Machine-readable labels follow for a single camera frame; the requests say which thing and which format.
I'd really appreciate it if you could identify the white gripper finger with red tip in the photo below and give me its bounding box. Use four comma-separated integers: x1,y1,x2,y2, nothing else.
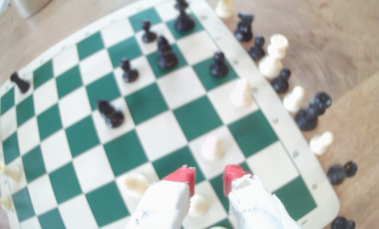
125,165,197,229
223,164,301,229

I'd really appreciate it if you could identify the white chess pawn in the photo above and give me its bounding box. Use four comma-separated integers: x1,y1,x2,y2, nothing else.
188,194,209,218
0,195,12,210
230,78,253,108
200,135,225,161
309,131,334,156
283,85,305,114

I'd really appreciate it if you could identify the white chess bishop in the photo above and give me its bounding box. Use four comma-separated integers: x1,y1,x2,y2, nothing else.
121,173,150,199

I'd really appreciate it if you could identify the green and white chess mat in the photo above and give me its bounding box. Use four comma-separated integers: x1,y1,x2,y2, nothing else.
0,0,340,229

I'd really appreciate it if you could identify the large black chess piece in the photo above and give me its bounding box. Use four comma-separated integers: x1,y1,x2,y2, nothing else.
294,92,332,131

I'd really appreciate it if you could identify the black chess bishop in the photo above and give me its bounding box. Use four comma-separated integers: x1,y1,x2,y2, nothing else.
97,99,125,128
157,36,178,70

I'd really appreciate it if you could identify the black chess pawn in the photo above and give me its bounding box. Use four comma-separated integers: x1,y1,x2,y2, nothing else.
119,58,139,83
209,52,229,78
248,36,266,61
141,21,157,44
271,68,291,94

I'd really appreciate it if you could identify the tall white chess piece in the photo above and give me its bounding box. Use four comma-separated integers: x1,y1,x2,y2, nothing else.
258,33,289,79

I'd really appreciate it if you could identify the white chess rook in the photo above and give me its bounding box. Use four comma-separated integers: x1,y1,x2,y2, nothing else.
0,162,21,182

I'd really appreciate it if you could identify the black chess knight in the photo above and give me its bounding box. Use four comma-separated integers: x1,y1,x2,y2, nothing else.
234,13,254,42

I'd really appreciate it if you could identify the black chess king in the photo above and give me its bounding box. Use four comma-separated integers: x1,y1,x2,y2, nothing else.
174,0,196,33

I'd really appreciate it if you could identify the black pawn h7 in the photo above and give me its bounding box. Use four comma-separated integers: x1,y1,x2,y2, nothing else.
10,71,31,94

